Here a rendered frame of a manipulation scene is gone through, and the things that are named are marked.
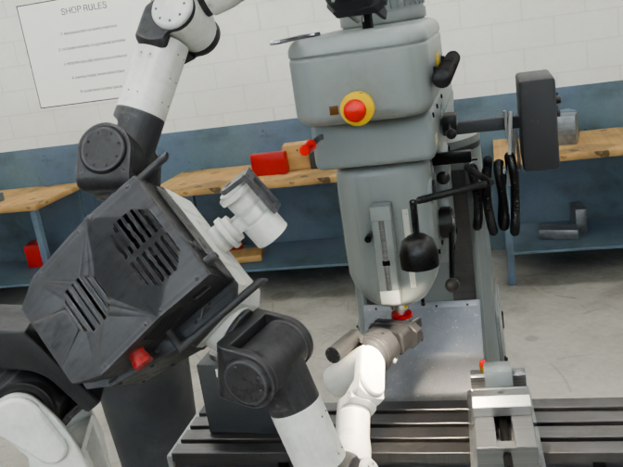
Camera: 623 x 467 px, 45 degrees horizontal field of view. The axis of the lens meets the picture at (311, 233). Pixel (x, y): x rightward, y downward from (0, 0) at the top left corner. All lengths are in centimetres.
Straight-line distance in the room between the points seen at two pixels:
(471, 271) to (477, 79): 383
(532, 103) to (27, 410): 121
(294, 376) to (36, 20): 578
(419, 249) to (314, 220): 479
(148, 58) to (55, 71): 537
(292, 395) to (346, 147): 51
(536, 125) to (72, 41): 525
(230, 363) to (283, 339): 10
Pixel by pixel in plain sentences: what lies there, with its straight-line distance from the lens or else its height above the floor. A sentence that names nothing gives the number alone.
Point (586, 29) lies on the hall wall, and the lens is 581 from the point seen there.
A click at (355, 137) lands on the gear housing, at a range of 148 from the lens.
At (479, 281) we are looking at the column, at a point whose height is 119.
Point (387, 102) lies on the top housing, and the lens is 136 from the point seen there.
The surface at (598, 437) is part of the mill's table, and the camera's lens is 179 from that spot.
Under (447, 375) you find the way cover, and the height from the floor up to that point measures 97.
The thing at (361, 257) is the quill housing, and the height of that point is 143.
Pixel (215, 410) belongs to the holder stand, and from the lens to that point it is 191.
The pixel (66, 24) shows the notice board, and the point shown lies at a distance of 665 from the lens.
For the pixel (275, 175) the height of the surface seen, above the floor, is 88.
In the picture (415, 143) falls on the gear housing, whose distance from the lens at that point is 147.
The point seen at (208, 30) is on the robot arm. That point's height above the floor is 193.
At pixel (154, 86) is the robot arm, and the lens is 137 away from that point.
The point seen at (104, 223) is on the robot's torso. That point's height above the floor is 167.
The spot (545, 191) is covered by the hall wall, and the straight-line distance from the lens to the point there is 595.
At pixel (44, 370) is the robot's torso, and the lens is 134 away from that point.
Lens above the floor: 192
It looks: 16 degrees down
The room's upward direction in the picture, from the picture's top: 9 degrees counter-clockwise
